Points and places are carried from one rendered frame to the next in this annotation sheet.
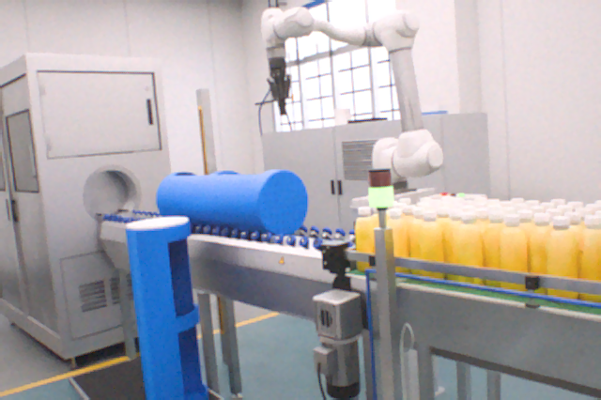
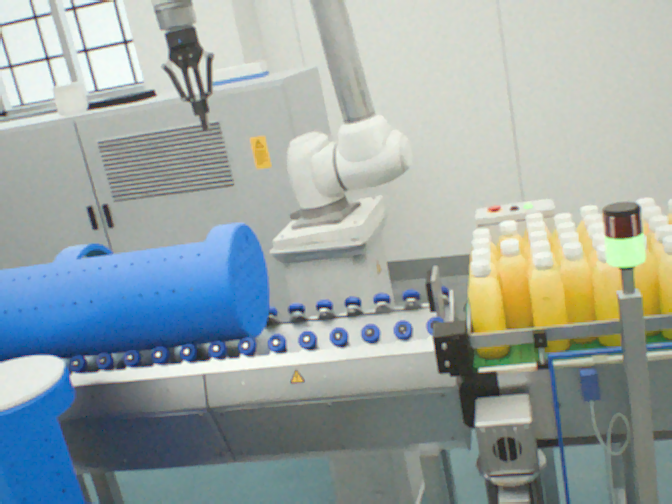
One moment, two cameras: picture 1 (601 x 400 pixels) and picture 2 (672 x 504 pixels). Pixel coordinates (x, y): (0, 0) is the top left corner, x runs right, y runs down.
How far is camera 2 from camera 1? 1.17 m
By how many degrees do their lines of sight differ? 35
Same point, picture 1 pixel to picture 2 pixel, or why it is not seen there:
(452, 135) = (296, 107)
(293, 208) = (258, 284)
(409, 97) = (355, 67)
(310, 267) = (366, 373)
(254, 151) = not seen: outside the picture
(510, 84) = (303, 19)
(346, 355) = (538, 490)
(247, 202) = (202, 297)
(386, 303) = (646, 399)
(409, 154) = (371, 155)
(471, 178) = not seen: hidden behind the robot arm
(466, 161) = not seen: hidden behind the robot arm
